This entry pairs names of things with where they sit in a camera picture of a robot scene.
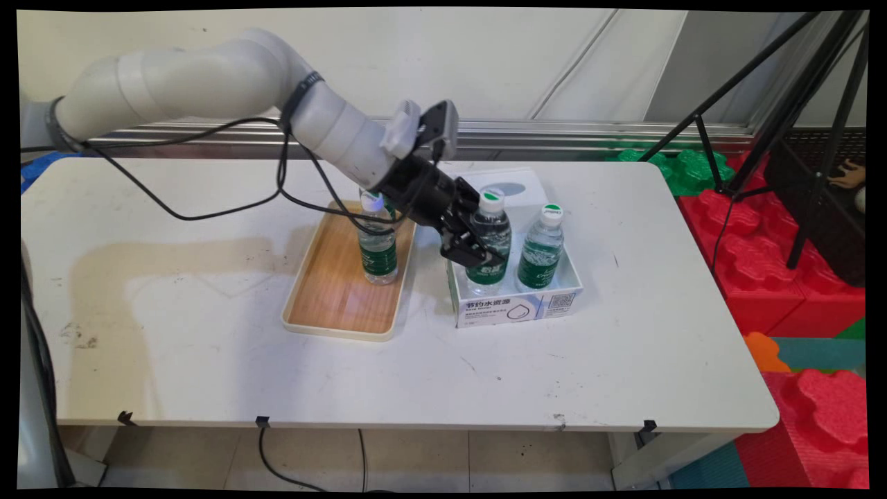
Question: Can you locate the teal floor mat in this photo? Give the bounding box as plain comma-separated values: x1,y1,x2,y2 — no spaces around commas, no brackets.
667,442,752,490
771,337,866,376

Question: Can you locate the long black cable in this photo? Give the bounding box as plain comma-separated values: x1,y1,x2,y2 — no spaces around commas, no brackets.
21,116,289,222

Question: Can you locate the black tripod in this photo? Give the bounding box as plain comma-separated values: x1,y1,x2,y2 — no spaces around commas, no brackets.
638,10,868,271

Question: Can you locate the person's hand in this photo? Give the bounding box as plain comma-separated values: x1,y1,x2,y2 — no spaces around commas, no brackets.
828,159,866,191

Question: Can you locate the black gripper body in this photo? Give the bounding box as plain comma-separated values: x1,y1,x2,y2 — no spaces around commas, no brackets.
378,154,460,229

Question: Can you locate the orange foam piece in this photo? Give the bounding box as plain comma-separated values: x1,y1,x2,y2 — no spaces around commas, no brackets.
744,332,792,374

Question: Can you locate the aluminium wall rail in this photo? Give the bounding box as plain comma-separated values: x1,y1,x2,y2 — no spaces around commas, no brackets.
83,116,757,159

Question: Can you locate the blue object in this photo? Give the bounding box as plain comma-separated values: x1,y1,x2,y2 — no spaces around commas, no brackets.
20,150,80,193

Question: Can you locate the black camera cable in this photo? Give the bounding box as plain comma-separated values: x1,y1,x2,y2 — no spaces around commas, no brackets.
276,125,416,235

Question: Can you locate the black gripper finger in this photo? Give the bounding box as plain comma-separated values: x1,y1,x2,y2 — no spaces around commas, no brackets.
453,178,484,216
440,220,489,269

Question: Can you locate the white table leg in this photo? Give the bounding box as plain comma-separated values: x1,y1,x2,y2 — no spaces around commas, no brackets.
608,432,737,491

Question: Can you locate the large red foam block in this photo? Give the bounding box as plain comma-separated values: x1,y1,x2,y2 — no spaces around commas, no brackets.
678,151,866,338

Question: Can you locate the wooden tray with cream rim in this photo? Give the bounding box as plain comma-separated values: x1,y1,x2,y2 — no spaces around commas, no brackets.
281,200,418,342

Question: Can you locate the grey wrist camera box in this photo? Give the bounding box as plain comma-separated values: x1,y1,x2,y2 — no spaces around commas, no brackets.
380,99,460,162

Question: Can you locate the black strap on arm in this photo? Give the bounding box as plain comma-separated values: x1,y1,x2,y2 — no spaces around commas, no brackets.
280,71,326,134

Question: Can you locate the white printed cardboard box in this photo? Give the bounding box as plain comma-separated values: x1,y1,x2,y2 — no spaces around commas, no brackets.
434,166,585,329

